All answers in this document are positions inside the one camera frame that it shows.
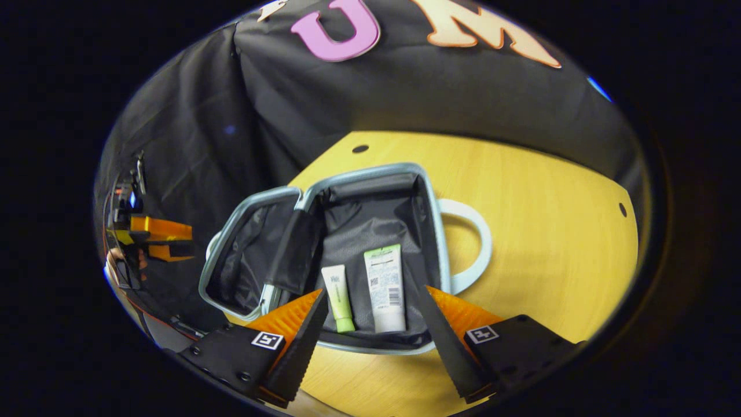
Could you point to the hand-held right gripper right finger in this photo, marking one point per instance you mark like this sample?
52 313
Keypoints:
446 347

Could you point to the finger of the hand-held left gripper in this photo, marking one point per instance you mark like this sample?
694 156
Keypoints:
173 252
165 227

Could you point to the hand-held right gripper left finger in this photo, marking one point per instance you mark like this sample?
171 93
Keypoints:
301 347

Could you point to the small green white cream tube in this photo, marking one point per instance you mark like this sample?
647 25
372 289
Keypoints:
338 298

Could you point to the large green grey cream tube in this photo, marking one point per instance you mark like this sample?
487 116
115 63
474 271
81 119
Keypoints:
386 289

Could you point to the white hard-shell suitcase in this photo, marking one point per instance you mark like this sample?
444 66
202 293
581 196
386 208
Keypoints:
370 226

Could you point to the black backdrop cloth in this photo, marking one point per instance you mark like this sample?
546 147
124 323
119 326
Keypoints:
440 92

